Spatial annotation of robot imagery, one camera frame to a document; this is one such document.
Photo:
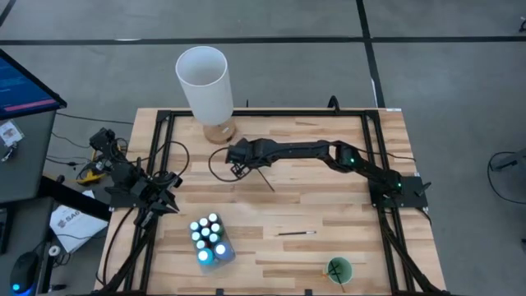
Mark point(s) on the large purple paint bottle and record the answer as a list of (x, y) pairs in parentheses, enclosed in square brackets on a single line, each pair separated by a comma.
[(222, 249)]

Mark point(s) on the white sticker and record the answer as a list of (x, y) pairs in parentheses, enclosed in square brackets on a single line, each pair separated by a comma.
[(393, 109)]

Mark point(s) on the small green paint bottle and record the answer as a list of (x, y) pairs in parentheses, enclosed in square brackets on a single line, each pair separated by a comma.
[(215, 228)]

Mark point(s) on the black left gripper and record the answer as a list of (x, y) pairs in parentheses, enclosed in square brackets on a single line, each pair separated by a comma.
[(154, 189)]

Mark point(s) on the blue-screen computer monitor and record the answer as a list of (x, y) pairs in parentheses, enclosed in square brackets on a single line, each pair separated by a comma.
[(20, 86)]

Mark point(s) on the white tape roll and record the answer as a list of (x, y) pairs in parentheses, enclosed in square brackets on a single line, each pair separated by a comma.
[(49, 251)]

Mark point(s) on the green cup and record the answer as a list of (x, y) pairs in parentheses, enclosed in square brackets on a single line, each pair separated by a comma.
[(347, 267)]

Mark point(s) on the black paintbrush silver ferrule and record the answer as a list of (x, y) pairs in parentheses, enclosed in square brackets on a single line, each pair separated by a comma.
[(296, 234), (335, 273), (266, 180)]

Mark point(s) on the metal key clip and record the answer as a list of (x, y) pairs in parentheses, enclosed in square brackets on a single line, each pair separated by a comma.
[(8, 154)]

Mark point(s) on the white shade wooden base lamp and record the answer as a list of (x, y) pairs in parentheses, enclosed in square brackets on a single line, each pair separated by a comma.
[(205, 86)]

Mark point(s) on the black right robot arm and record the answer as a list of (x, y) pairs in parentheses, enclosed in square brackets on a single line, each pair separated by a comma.
[(304, 149)]

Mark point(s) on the small black paint bottle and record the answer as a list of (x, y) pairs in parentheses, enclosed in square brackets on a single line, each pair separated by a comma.
[(213, 218)]

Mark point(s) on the black metal table frame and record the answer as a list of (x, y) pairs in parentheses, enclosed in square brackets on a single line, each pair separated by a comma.
[(287, 113)]

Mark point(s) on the black computer mouse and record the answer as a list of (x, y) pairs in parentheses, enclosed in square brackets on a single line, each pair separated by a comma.
[(24, 271)]

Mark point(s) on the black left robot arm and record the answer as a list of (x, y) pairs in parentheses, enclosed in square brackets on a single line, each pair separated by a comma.
[(123, 172)]

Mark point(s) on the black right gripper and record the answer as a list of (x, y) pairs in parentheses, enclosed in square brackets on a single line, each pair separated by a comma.
[(250, 150)]

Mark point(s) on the small red paint bottle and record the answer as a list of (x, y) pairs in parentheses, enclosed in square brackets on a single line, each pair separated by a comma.
[(203, 222), (201, 245)]

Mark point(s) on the white paper booklet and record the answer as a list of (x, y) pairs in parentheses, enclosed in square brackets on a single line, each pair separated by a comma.
[(78, 226)]

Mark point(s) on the grey side desk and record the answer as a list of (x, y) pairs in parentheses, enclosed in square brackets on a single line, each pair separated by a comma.
[(29, 172)]

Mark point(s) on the large cyan paint bottle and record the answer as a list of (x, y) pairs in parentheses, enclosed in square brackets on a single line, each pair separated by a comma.
[(204, 255)]

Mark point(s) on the white badge card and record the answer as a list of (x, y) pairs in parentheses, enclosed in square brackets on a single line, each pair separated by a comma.
[(10, 133)]

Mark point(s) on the small turquoise paint bottle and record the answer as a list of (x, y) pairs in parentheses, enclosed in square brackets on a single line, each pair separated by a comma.
[(213, 238)]

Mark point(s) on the clear plastic bin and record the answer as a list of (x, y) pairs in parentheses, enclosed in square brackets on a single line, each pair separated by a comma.
[(211, 269)]

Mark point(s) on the black bracket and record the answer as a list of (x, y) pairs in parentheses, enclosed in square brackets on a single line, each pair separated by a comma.
[(220, 292), (308, 292)]

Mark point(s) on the small teal paint bottle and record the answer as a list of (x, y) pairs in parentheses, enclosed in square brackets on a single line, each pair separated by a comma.
[(205, 232)]

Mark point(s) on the black table edge clamp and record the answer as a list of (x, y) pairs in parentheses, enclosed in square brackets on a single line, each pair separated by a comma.
[(333, 103)]

